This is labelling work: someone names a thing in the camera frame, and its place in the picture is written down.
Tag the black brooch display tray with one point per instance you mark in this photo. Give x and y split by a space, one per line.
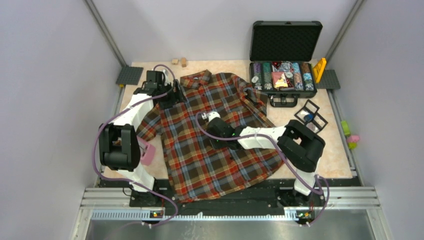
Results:
318 123

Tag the black poker chip case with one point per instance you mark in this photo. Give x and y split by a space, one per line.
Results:
280 54

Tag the green pink toy pieces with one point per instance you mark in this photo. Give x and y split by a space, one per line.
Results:
351 139

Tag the plaid flannel shirt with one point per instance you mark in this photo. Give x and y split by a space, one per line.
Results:
197 170

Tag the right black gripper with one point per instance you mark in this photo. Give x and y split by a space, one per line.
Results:
215 145

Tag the right grey baseplate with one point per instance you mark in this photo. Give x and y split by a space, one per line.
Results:
329 80

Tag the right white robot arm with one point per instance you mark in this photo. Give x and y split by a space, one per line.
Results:
297 145

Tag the wooden block right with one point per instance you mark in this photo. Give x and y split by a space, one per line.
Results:
184 62

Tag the grey baseplate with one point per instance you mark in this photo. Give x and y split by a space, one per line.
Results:
129 75
329 80

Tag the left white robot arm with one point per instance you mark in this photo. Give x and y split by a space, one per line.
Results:
120 148

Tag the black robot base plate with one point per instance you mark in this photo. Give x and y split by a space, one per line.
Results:
267 197

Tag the left grey baseplate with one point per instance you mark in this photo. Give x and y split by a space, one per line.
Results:
129 75

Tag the blue brooch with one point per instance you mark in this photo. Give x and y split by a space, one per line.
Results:
308 117

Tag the yellow plastic toy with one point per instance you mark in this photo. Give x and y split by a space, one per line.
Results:
318 69

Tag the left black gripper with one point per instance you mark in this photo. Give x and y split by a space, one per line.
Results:
176 97

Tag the pink metronome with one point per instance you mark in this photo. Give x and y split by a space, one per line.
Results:
147 151

